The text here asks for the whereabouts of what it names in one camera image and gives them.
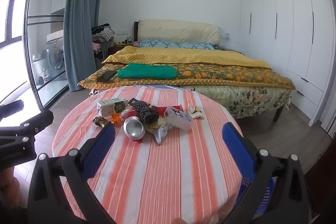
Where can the black framed glass partition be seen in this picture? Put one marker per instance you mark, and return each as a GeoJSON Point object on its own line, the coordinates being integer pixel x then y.
{"type": "Point", "coordinates": [39, 29]}

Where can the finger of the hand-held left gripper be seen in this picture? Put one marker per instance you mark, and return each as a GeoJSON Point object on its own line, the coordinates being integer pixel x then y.
{"type": "Point", "coordinates": [11, 109]}
{"type": "Point", "coordinates": [31, 123]}

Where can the black phone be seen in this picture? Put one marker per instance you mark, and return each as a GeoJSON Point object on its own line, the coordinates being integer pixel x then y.
{"type": "Point", "coordinates": [107, 76]}

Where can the white wardrobe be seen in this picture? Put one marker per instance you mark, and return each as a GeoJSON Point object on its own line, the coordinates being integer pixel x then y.
{"type": "Point", "coordinates": [288, 29]}

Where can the person's right hand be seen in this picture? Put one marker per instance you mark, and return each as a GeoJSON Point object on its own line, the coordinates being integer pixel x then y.
{"type": "Point", "coordinates": [181, 221]}

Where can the clear plastic cartoon box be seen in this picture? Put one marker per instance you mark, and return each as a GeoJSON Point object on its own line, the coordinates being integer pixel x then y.
{"type": "Point", "coordinates": [178, 119]}

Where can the blue plastic mesh basket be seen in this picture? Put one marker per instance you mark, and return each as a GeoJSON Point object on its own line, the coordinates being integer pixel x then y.
{"type": "Point", "coordinates": [265, 200]}

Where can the white wall socket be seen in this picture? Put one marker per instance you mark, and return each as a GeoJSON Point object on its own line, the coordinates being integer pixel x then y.
{"type": "Point", "coordinates": [226, 35]}

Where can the pile of clothes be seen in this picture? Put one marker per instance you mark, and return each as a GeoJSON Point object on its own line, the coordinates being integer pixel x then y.
{"type": "Point", "coordinates": [101, 35]}

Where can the white green drink carton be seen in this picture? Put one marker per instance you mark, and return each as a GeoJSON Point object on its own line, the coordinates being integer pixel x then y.
{"type": "Point", "coordinates": [111, 107]}

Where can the blue patterned pillow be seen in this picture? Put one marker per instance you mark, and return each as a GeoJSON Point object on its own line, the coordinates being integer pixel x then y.
{"type": "Point", "coordinates": [157, 43]}
{"type": "Point", "coordinates": [197, 45]}

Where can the dark textured object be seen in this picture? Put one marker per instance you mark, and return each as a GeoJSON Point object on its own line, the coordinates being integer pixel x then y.
{"type": "Point", "coordinates": [147, 112]}

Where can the wooden bed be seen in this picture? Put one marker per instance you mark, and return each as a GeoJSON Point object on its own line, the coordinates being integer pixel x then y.
{"type": "Point", "coordinates": [210, 74]}

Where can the white wall switch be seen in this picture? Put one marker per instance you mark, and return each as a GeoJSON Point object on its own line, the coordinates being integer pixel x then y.
{"type": "Point", "coordinates": [121, 32]}

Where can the washing machine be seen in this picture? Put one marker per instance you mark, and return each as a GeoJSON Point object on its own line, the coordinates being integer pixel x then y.
{"type": "Point", "coordinates": [55, 56]}

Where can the cream padded headboard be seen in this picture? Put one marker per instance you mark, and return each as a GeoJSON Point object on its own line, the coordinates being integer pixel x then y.
{"type": "Point", "coordinates": [178, 31]}

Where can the white printed snack packet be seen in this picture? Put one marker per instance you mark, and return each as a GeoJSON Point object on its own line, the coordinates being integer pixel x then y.
{"type": "Point", "coordinates": [161, 132]}

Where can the green towel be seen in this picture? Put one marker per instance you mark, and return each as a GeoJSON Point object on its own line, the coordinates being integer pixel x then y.
{"type": "Point", "coordinates": [147, 71]}

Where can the yellow dotted blanket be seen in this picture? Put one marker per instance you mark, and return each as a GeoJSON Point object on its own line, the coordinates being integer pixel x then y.
{"type": "Point", "coordinates": [189, 57]}

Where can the leaf print bedsheet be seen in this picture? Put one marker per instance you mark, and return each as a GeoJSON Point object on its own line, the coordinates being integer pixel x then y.
{"type": "Point", "coordinates": [249, 100]}

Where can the pink striped tablecloth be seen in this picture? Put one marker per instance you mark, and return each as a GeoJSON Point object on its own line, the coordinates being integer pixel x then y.
{"type": "Point", "coordinates": [162, 176]}

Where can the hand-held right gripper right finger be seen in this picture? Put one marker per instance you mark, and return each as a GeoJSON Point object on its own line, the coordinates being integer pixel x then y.
{"type": "Point", "coordinates": [239, 150]}

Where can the person's left hand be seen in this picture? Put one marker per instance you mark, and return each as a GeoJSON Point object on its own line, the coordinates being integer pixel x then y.
{"type": "Point", "coordinates": [8, 187]}

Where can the dark brown cabinet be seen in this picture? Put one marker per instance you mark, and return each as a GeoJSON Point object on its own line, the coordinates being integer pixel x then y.
{"type": "Point", "coordinates": [319, 187]}

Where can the wooden nightstand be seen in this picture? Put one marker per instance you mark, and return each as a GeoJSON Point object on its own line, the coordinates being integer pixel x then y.
{"type": "Point", "coordinates": [116, 49]}

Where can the red wrapper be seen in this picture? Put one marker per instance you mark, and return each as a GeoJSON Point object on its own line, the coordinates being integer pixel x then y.
{"type": "Point", "coordinates": [161, 109]}

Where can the gold foil wrapper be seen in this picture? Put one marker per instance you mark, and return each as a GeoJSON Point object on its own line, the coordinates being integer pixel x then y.
{"type": "Point", "coordinates": [101, 121]}

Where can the orange flower quilt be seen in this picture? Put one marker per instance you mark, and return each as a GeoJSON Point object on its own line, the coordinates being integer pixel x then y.
{"type": "Point", "coordinates": [223, 75]}

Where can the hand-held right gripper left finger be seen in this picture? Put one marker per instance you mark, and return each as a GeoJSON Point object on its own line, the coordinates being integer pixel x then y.
{"type": "Point", "coordinates": [101, 150]}

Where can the grey blue curtain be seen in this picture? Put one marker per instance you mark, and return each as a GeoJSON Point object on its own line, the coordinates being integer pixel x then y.
{"type": "Point", "coordinates": [82, 29]}

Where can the orange wrapper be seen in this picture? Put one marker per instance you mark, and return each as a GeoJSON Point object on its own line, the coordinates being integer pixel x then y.
{"type": "Point", "coordinates": [117, 117]}

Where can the silver drink can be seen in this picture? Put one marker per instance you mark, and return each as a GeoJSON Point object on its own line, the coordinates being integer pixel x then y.
{"type": "Point", "coordinates": [133, 128]}

